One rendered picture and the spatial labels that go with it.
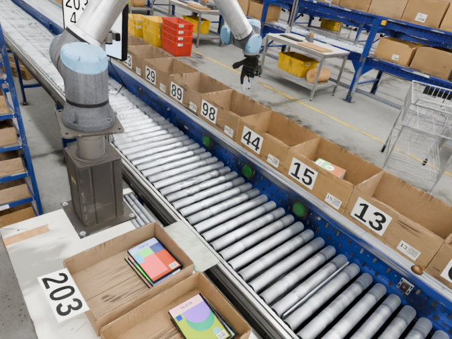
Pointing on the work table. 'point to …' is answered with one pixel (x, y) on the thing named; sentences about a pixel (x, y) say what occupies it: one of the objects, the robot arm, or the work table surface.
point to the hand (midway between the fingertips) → (245, 88)
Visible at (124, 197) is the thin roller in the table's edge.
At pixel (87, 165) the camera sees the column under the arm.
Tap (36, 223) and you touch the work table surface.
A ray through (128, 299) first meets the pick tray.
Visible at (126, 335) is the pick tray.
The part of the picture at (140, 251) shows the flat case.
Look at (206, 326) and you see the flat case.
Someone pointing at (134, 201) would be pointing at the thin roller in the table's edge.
